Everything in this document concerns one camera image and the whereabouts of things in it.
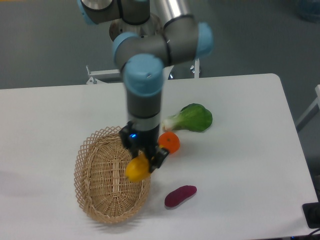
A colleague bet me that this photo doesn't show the woven wicker basket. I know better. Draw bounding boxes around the woven wicker basket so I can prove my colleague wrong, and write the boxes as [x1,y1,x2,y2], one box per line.
[74,126,151,224]

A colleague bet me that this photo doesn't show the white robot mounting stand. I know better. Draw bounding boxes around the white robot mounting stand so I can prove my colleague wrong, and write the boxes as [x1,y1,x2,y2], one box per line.
[85,58,202,85]

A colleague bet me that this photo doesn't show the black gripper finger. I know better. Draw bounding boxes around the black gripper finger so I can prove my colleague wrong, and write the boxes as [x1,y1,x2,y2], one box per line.
[119,127,137,157]
[149,146,170,173]

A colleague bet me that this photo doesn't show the orange tangerine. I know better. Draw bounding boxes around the orange tangerine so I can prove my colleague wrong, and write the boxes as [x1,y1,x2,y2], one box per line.
[158,131,180,154]

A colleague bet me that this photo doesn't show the white frame at right edge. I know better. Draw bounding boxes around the white frame at right edge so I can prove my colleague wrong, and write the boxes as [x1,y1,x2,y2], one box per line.
[295,84,320,133]

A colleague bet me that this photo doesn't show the purple sweet potato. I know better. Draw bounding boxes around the purple sweet potato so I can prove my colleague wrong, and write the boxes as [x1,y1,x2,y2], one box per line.
[164,185,198,208]

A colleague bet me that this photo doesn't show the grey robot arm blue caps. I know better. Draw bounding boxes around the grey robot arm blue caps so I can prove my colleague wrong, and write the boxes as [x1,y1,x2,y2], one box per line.
[78,0,214,173]

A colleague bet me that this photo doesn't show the black device at table edge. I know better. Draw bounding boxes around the black device at table edge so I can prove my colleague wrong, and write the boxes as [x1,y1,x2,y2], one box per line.
[302,202,320,229]

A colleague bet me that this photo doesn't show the yellow mango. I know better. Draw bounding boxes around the yellow mango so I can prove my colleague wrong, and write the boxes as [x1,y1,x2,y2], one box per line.
[125,152,151,183]

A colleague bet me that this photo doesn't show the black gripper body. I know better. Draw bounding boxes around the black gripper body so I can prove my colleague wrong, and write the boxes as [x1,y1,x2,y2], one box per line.
[124,121,160,158]

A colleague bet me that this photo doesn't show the green bok choy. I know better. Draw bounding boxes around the green bok choy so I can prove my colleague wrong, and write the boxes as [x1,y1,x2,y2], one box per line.
[161,103,213,133]

